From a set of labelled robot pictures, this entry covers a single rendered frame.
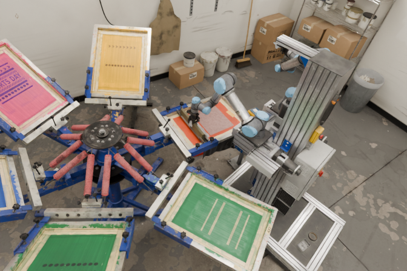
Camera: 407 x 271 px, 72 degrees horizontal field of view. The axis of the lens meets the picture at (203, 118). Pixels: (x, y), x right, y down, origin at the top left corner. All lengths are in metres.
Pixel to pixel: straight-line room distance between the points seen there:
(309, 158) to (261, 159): 0.39
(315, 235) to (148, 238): 1.75
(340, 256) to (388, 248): 0.62
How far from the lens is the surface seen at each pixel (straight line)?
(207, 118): 2.95
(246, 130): 2.24
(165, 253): 3.19
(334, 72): 2.06
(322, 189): 4.04
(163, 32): 4.52
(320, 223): 3.49
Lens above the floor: 2.99
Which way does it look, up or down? 44 degrees down
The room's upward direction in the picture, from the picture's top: 9 degrees clockwise
